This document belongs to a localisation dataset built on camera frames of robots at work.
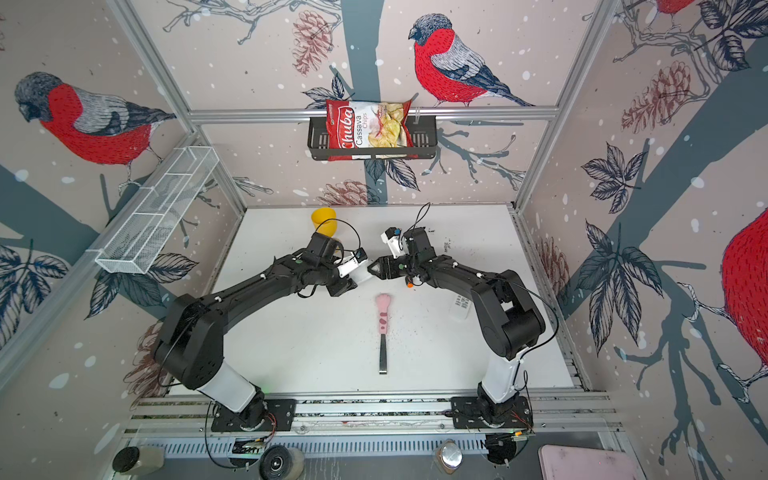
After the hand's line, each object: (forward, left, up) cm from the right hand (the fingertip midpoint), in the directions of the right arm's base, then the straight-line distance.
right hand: (372, 272), depth 90 cm
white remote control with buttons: (-5, -27, -10) cm, 30 cm away
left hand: (-2, +7, +2) cm, 7 cm away
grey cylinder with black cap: (-48, +45, +1) cm, 66 cm away
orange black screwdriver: (+2, -11, -9) cm, 15 cm away
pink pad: (-43, -46, -10) cm, 64 cm away
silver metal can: (-44, -21, +1) cm, 49 cm away
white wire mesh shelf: (+3, +56, +24) cm, 61 cm away
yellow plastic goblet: (-2, +9, +25) cm, 26 cm away
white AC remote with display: (-3, +3, +4) cm, 5 cm away
